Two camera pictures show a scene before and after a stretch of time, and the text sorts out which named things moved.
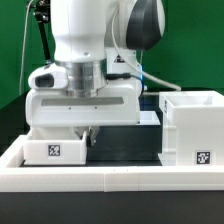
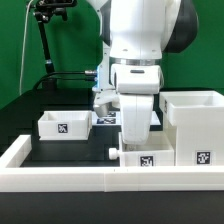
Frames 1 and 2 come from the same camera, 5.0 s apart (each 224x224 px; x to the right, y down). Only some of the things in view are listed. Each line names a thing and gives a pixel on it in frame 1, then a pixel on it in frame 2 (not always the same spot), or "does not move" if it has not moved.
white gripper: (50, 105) to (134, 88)
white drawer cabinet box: (192, 127) does not move
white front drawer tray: (56, 145) to (158, 151)
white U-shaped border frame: (103, 179) does not move
